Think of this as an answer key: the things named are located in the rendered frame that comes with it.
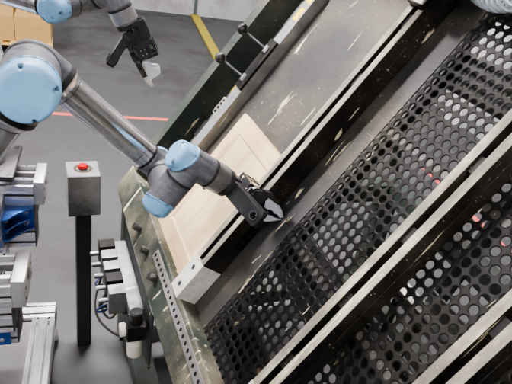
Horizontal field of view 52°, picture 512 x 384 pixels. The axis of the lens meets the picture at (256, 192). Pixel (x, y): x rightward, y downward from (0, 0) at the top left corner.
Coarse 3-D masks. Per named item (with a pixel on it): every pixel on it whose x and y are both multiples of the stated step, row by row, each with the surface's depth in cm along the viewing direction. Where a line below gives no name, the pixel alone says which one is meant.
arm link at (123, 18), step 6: (132, 6) 152; (120, 12) 150; (126, 12) 151; (132, 12) 152; (114, 18) 151; (120, 18) 151; (126, 18) 151; (132, 18) 152; (114, 24) 153; (120, 24) 152; (126, 24) 153
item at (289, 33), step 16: (320, 0) 170; (304, 16) 171; (288, 32) 173; (288, 48) 176; (272, 64) 177; (256, 80) 178; (240, 96) 179; (224, 112) 180; (208, 128) 183; (192, 144) 186; (208, 144) 184
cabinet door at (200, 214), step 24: (240, 120) 174; (240, 144) 169; (264, 144) 159; (240, 168) 163; (264, 168) 154; (192, 192) 176; (168, 216) 180; (192, 216) 170; (216, 216) 161; (168, 240) 174; (192, 240) 164
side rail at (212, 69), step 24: (264, 0) 192; (288, 0) 192; (264, 24) 194; (240, 48) 195; (216, 72) 197; (192, 96) 200; (216, 96) 202; (168, 120) 205; (192, 120) 204; (168, 144) 206
